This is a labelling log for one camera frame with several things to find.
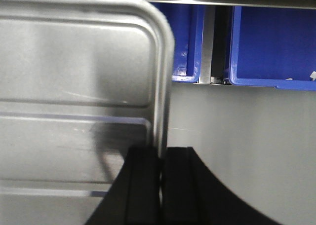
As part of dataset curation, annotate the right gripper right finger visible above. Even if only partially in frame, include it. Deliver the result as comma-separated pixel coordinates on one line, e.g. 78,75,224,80
162,147,277,225

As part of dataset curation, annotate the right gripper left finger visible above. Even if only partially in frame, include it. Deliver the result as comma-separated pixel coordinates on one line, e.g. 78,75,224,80
85,147,159,225

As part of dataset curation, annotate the small silver tray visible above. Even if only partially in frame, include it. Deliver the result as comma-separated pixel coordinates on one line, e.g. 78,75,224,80
0,0,174,225

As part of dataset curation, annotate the large grey outer tray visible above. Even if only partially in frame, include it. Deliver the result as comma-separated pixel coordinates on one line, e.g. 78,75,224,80
168,83,316,225

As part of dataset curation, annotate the blue bin below tray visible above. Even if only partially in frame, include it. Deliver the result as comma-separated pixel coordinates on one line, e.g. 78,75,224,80
152,2,205,83

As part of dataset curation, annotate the blue bin lower right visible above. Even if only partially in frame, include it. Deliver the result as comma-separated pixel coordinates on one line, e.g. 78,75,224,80
228,6,316,91

